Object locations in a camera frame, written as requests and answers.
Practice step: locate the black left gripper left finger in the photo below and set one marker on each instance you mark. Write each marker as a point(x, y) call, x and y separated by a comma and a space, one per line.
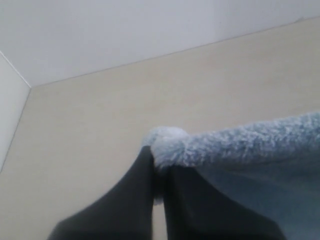
point(124, 213)

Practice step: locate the light blue fleece towel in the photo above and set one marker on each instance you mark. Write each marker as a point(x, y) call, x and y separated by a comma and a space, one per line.
point(271, 167)

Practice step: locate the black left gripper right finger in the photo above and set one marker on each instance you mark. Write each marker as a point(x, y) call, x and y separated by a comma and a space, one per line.
point(195, 210)

